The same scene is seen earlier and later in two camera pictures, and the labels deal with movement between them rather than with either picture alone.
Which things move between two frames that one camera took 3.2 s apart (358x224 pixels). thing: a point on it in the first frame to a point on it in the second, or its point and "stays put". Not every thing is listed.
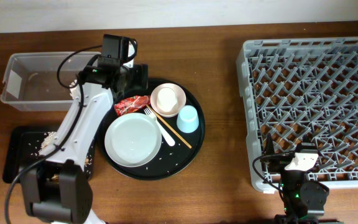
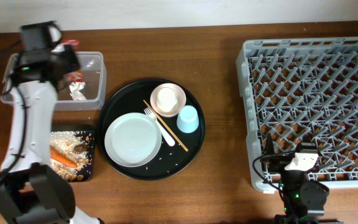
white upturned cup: [166, 99] stays put
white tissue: [75, 91] stays put
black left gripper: [141, 76] to [74, 63]
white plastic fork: [169, 141] stays put
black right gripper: [279, 161] stays put
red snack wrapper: [130, 105] to [77, 75]
